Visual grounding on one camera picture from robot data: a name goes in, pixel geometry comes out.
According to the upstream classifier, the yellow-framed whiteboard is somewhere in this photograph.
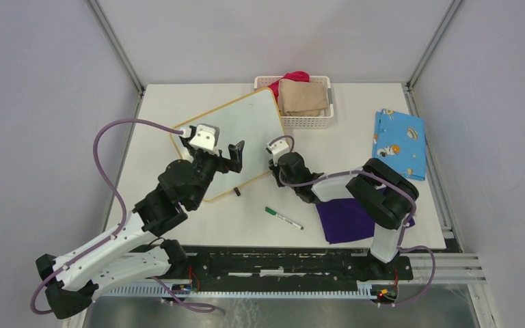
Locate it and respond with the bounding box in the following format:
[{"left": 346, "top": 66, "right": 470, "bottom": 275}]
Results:
[{"left": 174, "top": 88, "right": 285, "bottom": 202}]

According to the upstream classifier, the green whiteboard marker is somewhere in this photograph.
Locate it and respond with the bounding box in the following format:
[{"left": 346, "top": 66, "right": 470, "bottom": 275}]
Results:
[{"left": 265, "top": 206, "right": 304, "bottom": 230}]

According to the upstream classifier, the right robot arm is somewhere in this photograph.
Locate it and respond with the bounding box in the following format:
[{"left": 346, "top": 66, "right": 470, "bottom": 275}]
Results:
[{"left": 269, "top": 151, "right": 419, "bottom": 279}]

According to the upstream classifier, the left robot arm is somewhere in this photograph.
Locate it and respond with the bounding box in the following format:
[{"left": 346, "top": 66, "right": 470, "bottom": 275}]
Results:
[{"left": 36, "top": 138, "right": 245, "bottom": 319}]

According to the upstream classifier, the white perforated plastic basket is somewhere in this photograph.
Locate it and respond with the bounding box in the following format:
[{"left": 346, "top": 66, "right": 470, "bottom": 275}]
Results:
[{"left": 254, "top": 75, "right": 335, "bottom": 130}]

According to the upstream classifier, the purple folded cloth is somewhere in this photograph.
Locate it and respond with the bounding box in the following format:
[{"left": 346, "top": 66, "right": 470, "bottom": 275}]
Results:
[{"left": 312, "top": 186, "right": 417, "bottom": 244}]

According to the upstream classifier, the beige folded cloth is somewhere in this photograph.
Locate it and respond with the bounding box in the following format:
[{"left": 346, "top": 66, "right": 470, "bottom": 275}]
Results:
[{"left": 278, "top": 79, "right": 328, "bottom": 116}]

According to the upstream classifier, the pink folded cloth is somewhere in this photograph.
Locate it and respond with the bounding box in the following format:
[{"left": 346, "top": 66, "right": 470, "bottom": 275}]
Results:
[{"left": 267, "top": 70, "right": 311, "bottom": 103}]

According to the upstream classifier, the blue space-print cloth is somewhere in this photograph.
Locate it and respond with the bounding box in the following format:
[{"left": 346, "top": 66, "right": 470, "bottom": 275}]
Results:
[{"left": 372, "top": 109, "right": 427, "bottom": 181}]

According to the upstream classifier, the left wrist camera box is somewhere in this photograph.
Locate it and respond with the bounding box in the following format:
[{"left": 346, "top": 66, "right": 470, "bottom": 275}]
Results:
[{"left": 189, "top": 124, "right": 220, "bottom": 154}]

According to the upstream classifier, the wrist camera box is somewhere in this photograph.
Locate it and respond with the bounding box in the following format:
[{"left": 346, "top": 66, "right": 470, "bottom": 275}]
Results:
[
  {"left": 189, "top": 124, "right": 220, "bottom": 154},
  {"left": 267, "top": 139, "right": 291, "bottom": 157}
]

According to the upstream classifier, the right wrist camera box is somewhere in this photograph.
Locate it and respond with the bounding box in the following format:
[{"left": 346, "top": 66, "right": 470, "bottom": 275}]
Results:
[{"left": 267, "top": 139, "right": 291, "bottom": 157}]

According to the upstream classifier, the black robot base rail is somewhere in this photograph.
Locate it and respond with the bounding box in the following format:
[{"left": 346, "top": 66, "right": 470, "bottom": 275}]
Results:
[{"left": 126, "top": 246, "right": 414, "bottom": 293}]

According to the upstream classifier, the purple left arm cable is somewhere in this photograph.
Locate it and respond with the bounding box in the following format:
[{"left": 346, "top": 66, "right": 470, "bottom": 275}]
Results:
[{"left": 29, "top": 118, "right": 218, "bottom": 315}]

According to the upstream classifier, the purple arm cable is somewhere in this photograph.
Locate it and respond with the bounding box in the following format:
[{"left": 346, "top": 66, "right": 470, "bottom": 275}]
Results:
[
  {"left": 269, "top": 135, "right": 438, "bottom": 309},
  {"left": 29, "top": 118, "right": 218, "bottom": 315}
]

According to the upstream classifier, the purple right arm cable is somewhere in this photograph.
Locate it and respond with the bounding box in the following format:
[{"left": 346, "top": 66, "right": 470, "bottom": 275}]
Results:
[{"left": 269, "top": 135, "right": 438, "bottom": 309}]

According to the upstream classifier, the white slotted cable duct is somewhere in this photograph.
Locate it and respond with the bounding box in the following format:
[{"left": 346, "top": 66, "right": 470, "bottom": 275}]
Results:
[{"left": 91, "top": 282, "right": 377, "bottom": 300}]

